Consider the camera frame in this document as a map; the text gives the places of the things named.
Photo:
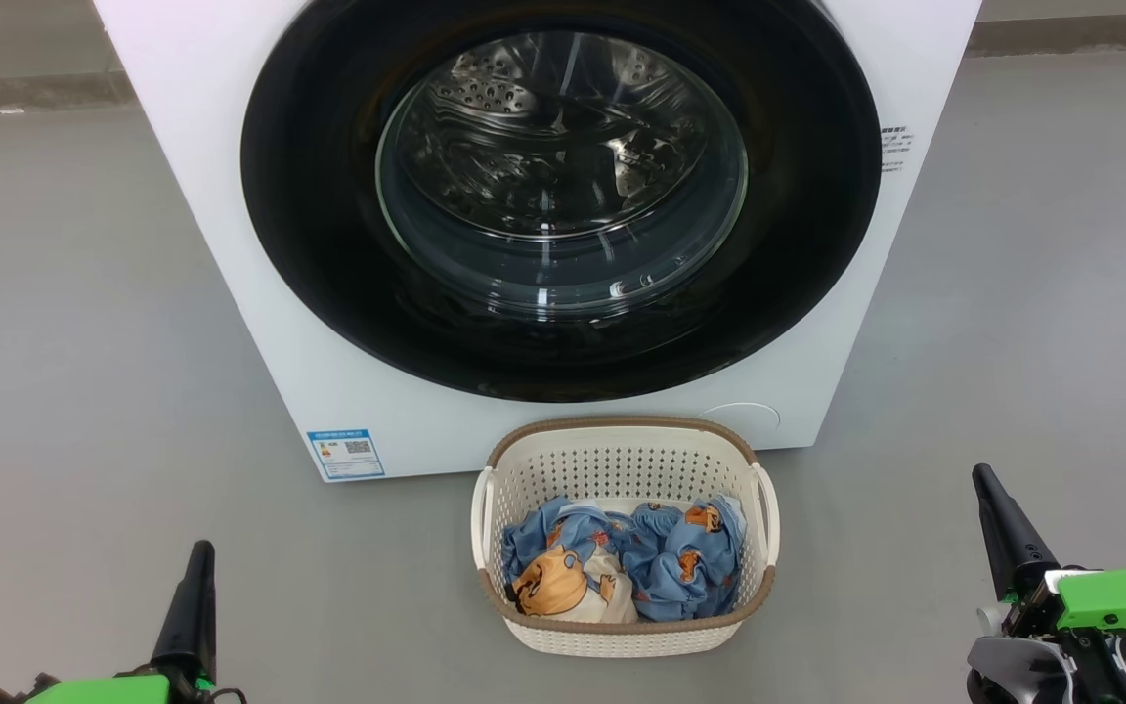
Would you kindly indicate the cream perforated laundry basket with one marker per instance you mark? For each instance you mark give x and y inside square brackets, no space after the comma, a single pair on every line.
[622,460]

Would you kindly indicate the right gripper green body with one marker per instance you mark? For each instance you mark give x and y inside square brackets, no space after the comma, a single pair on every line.
[1120,598]

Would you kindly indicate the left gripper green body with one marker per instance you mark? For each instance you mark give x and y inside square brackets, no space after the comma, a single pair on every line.
[104,690]

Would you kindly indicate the stainless steel washing machine drum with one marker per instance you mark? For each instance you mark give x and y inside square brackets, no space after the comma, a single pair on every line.
[524,127]

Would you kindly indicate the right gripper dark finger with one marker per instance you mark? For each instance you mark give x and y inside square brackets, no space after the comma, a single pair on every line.
[1008,538]

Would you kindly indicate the black round glass washer door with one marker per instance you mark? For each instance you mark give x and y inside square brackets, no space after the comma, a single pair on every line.
[328,254]

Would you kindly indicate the blue energy label sticker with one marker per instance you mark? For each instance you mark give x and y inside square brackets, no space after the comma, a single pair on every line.
[346,454]

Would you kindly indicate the white front-load washing machine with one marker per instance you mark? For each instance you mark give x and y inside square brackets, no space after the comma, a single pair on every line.
[221,215]

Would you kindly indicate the round white filter cover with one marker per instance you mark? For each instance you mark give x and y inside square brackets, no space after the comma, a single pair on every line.
[744,418]

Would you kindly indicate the blue garment with bear print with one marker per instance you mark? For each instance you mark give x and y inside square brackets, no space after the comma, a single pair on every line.
[553,587]

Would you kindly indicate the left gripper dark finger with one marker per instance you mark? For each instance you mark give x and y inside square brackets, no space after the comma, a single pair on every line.
[189,616]

